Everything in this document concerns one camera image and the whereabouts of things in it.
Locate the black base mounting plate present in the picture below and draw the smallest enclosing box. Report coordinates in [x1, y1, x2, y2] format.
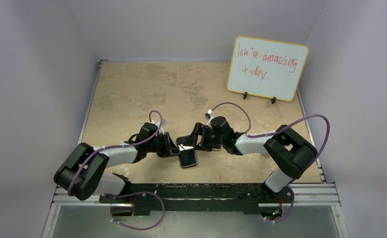
[99, 183, 294, 219]

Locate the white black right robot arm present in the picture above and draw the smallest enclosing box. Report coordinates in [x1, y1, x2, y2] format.
[177, 116, 318, 202]

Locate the yellow framed whiteboard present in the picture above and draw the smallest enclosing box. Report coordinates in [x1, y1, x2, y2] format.
[226, 36, 310, 102]

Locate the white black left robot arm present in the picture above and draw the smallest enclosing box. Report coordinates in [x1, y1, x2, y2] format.
[54, 121, 180, 203]

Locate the aluminium frame rail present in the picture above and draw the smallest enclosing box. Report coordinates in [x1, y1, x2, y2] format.
[50, 183, 341, 208]

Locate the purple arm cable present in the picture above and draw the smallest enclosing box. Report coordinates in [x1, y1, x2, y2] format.
[67, 110, 167, 231]
[205, 102, 331, 224]

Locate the black phone silver edge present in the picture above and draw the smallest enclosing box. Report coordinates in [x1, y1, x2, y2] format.
[176, 136, 197, 168]

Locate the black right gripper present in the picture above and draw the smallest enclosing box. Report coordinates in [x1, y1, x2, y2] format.
[183, 123, 224, 152]

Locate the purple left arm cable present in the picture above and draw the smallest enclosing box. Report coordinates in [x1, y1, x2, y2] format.
[67, 110, 167, 231]

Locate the black phone case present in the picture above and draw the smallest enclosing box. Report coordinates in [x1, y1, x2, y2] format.
[176, 135, 198, 169]

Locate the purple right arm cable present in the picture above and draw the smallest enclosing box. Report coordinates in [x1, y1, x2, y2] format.
[205, 102, 331, 224]

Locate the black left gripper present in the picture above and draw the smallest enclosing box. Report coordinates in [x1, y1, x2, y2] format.
[146, 132, 180, 158]

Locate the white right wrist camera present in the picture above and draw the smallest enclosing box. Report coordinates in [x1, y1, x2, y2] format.
[205, 110, 214, 120]

